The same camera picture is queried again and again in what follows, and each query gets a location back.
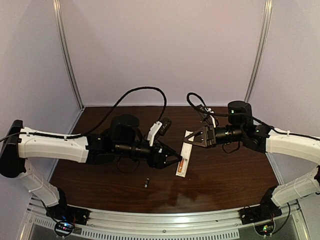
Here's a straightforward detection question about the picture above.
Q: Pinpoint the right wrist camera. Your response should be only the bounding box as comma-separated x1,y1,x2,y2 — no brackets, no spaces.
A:
198,104,219,128

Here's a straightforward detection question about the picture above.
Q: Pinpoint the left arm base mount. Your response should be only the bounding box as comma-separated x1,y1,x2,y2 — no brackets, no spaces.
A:
44,205,91,239

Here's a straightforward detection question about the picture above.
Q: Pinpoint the white remote control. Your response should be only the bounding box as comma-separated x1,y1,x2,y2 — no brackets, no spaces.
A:
175,142,193,178

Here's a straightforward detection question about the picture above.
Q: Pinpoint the aluminium frame post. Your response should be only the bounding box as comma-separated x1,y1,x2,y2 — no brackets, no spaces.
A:
52,0,84,110
244,0,273,103

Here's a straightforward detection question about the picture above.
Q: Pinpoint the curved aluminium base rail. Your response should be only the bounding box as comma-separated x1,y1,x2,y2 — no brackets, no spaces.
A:
24,197,306,240

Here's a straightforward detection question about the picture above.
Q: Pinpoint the right black camera cable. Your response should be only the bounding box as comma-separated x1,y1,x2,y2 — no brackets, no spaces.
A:
186,92,320,141

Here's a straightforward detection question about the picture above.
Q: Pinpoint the left black camera cable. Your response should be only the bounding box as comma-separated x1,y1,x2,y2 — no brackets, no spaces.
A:
0,86,168,143

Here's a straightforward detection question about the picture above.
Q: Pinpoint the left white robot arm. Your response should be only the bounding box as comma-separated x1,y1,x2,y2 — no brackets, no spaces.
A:
0,114,182,220

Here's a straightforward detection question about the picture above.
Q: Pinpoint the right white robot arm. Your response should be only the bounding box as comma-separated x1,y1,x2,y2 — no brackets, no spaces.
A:
184,100,320,218

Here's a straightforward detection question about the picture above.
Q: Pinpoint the black camera cable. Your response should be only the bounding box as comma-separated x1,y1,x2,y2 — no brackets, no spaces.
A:
186,92,320,141
0,86,168,143

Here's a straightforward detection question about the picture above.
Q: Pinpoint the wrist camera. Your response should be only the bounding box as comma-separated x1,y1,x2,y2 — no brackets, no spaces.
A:
198,104,219,128
146,117,172,147

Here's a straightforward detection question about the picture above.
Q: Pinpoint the black AA battery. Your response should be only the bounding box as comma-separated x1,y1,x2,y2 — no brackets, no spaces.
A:
144,178,150,188

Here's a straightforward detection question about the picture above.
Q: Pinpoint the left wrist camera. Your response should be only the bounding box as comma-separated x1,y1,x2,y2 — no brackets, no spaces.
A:
146,117,172,147

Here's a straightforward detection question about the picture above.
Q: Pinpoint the orange AA battery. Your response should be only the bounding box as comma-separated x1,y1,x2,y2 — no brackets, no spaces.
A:
177,159,184,173

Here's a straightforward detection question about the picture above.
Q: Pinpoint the left aluminium frame post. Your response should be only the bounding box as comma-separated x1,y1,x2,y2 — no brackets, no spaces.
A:
52,0,84,110

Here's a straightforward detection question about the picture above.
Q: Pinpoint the right aluminium frame post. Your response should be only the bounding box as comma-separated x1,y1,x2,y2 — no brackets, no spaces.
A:
244,0,273,103

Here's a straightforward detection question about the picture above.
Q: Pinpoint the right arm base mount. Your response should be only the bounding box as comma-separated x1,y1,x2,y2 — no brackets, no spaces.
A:
238,205,282,238

